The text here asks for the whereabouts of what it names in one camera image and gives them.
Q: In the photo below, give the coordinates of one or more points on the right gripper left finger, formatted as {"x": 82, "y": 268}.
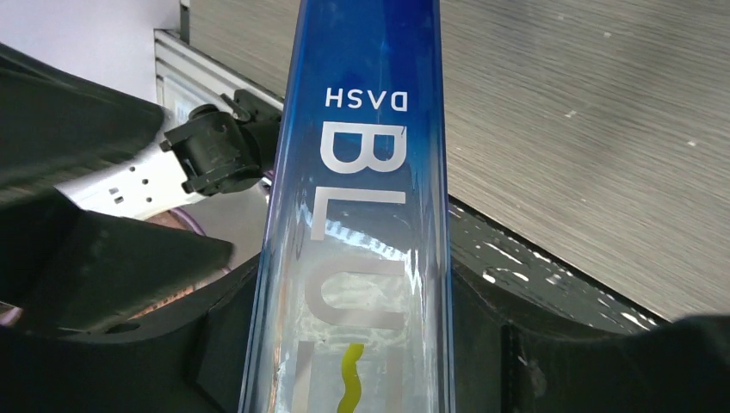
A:
{"x": 187, "y": 356}

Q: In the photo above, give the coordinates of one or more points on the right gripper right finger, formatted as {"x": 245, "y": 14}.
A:
{"x": 513, "y": 356}

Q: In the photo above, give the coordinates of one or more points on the blue Dash Blue bottle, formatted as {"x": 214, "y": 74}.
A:
{"x": 353, "y": 309}

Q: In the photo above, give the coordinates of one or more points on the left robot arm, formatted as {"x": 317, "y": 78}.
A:
{"x": 83, "y": 169}

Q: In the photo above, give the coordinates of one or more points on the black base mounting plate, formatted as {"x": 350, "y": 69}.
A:
{"x": 507, "y": 260}

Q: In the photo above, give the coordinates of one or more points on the aluminium frame rail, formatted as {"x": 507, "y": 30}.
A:
{"x": 188, "y": 78}

